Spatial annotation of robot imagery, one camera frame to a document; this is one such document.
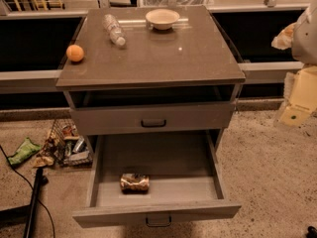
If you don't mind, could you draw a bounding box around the black floor stand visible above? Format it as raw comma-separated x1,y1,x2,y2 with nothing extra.
0,168,45,238

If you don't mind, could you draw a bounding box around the closed grey top drawer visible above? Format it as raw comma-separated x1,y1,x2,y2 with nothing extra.
70,102,235,136

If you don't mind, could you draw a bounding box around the grey drawer cabinet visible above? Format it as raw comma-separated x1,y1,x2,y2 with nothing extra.
54,5,247,229

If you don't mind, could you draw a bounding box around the black cable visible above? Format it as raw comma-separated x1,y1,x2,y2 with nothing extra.
0,145,56,238

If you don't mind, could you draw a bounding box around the wire basket with snacks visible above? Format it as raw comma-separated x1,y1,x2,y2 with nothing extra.
49,119,92,167

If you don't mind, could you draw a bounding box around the crushed orange can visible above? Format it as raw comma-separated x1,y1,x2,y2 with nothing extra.
120,174,150,192

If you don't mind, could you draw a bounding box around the orange ball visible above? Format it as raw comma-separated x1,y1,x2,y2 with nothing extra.
66,45,84,62

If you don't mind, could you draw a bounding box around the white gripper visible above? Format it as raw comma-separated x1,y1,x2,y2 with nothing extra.
271,23,317,126

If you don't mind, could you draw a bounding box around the beige bowl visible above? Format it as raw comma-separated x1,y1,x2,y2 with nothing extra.
146,9,180,31

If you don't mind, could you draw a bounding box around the open grey middle drawer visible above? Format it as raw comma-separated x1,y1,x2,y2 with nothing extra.
73,131,241,228

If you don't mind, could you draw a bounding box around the brown snack bag on floor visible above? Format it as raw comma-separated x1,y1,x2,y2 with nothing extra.
33,156,54,168

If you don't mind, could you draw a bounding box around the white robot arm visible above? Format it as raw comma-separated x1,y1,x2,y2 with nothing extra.
271,0,317,126

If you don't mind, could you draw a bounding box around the clear plastic water bottle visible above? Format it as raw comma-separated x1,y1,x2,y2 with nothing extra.
102,14,126,48

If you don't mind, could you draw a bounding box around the green chip bag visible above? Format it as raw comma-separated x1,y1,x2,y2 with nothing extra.
8,137,41,167

